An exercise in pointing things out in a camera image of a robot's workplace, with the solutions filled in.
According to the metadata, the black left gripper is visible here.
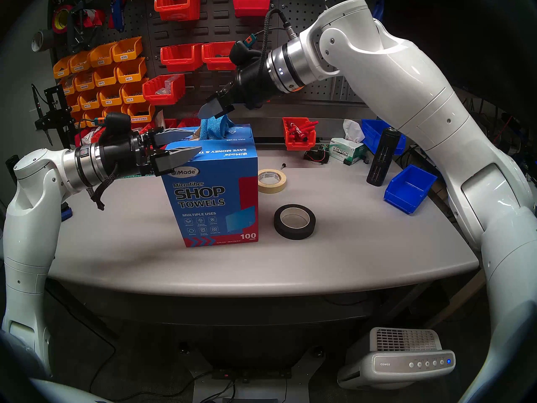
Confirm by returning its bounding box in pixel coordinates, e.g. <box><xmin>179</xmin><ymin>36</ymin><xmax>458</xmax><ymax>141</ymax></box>
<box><xmin>99</xmin><ymin>128</ymin><xmax>203</xmax><ymax>183</ymax></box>

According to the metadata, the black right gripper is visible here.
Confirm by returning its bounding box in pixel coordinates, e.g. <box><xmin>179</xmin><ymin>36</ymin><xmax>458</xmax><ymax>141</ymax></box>
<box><xmin>197</xmin><ymin>55</ymin><xmax>278</xmax><ymax>120</ymax></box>

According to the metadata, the blue microfiber shop towel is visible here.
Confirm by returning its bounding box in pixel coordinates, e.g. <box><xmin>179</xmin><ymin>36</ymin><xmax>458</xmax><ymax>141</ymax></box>
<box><xmin>198</xmin><ymin>115</ymin><xmax>232</xmax><ymax>141</ymax></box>

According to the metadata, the blue shop towels box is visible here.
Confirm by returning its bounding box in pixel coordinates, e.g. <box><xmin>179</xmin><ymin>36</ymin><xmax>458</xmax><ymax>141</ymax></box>
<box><xmin>162</xmin><ymin>124</ymin><xmax>259</xmax><ymax>248</ymax></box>

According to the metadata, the green cutting mat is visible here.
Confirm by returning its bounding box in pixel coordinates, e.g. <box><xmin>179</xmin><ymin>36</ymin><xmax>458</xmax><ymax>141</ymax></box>
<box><xmin>110</xmin><ymin>171</ymin><xmax>164</xmax><ymax>181</ymax></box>

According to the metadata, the red plastic storage bin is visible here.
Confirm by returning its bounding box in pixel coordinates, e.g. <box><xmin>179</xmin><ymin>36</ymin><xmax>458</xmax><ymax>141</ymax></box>
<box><xmin>154</xmin><ymin>0</ymin><xmax>202</xmax><ymax>21</ymax></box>
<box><xmin>201</xmin><ymin>41</ymin><xmax>237</xmax><ymax>71</ymax></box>
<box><xmin>232</xmin><ymin>0</ymin><xmax>271</xmax><ymax>18</ymax></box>
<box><xmin>142</xmin><ymin>73</ymin><xmax>186</xmax><ymax>106</ymax></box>
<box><xmin>160</xmin><ymin>43</ymin><xmax>204</xmax><ymax>73</ymax></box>

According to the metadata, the black pegboard panel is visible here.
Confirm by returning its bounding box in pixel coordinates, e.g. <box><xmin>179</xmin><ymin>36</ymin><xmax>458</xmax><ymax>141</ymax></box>
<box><xmin>48</xmin><ymin>0</ymin><xmax>395</xmax><ymax>109</ymax></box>

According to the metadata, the red bin with red markers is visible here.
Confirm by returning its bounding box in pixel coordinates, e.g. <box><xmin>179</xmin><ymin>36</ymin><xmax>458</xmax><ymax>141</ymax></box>
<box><xmin>282</xmin><ymin>117</ymin><xmax>318</xmax><ymax>151</ymax></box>

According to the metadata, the beige masking tape roll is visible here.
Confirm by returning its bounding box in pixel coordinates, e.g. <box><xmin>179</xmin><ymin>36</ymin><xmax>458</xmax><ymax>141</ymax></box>
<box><xmin>257</xmin><ymin>169</ymin><xmax>288</xmax><ymax>194</ymax></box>

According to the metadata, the black metal stand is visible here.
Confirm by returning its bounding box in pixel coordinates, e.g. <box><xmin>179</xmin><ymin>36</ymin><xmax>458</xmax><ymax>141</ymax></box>
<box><xmin>34</xmin><ymin>85</ymin><xmax>74</xmax><ymax>149</ymax></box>

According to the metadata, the black tape roll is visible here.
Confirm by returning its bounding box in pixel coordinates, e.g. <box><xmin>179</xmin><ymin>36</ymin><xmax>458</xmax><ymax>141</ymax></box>
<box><xmin>274</xmin><ymin>204</ymin><xmax>317</xmax><ymax>241</ymax></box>

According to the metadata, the blue hanging clamp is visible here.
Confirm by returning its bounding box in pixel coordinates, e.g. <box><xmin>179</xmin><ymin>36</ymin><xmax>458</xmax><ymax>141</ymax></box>
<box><xmin>110</xmin><ymin>0</ymin><xmax>126</xmax><ymax>33</ymax></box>

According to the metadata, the Kimtech tissue box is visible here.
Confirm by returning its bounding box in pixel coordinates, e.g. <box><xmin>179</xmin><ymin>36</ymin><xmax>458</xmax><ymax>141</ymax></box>
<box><xmin>328</xmin><ymin>119</ymin><xmax>370</xmax><ymax>166</ymax></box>

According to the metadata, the blue plastic storage bin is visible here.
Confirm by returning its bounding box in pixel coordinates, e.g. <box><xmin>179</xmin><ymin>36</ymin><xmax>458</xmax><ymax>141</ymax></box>
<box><xmin>361</xmin><ymin>119</ymin><xmax>407</xmax><ymax>156</ymax></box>

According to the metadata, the black cylinder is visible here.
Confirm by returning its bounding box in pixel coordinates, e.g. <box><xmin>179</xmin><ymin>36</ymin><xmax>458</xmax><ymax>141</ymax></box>
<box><xmin>5</xmin><ymin>154</ymin><xmax>21</xmax><ymax>184</ymax></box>

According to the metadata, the red yellow tape roll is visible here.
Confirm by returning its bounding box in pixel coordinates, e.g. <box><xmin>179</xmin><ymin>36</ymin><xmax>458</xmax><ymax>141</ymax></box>
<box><xmin>52</xmin><ymin>4</ymin><xmax>75</xmax><ymax>34</ymax></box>

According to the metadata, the black cylindrical bottle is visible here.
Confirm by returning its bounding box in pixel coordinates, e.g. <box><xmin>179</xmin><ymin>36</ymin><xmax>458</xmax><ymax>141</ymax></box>
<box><xmin>366</xmin><ymin>127</ymin><xmax>402</xmax><ymax>187</ymax></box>

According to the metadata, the bright blue plastic bin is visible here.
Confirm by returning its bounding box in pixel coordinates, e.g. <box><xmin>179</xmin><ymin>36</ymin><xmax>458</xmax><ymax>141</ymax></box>
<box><xmin>383</xmin><ymin>164</ymin><xmax>438</xmax><ymax>215</ymax></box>

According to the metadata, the white air purifier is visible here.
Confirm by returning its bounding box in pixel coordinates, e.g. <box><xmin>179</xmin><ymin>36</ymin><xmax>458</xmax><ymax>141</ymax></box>
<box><xmin>337</xmin><ymin>327</ymin><xmax>456</xmax><ymax>390</ymax></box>

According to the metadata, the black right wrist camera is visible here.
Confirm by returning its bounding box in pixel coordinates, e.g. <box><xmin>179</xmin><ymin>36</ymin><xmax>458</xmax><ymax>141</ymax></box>
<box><xmin>229</xmin><ymin>40</ymin><xmax>263</xmax><ymax>67</ymax></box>

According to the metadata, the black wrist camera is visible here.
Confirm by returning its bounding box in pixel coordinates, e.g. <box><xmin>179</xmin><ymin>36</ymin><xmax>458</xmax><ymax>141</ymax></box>
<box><xmin>229</xmin><ymin>40</ymin><xmax>263</xmax><ymax>67</ymax></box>
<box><xmin>102</xmin><ymin>112</ymin><xmax>132</xmax><ymax>135</ymax></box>

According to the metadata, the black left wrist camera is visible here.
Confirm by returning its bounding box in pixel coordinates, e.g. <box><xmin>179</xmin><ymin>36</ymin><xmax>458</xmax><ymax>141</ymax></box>
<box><xmin>102</xmin><ymin>112</ymin><xmax>132</xmax><ymax>135</ymax></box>

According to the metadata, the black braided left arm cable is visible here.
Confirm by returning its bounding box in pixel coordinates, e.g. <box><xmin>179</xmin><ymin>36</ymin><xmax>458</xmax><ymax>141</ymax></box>
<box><xmin>90</xmin><ymin>161</ymin><xmax>122</xmax><ymax>211</ymax></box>

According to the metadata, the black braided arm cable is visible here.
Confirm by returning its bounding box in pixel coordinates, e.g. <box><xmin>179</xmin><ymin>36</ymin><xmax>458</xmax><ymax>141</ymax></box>
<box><xmin>241</xmin><ymin>8</ymin><xmax>300</xmax><ymax>77</ymax></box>
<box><xmin>90</xmin><ymin>161</ymin><xmax>122</xmax><ymax>211</ymax></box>

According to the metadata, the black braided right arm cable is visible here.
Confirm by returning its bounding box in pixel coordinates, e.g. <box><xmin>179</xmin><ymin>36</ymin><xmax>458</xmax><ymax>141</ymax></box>
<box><xmin>241</xmin><ymin>8</ymin><xmax>300</xmax><ymax>77</ymax></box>

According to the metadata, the grey duct tape roll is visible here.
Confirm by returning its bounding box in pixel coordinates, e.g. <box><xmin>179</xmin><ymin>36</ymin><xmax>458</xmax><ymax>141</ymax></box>
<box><xmin>31</xmin><ymin>29</ymin><xmax>52</xmax><ymax>52</ymax></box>

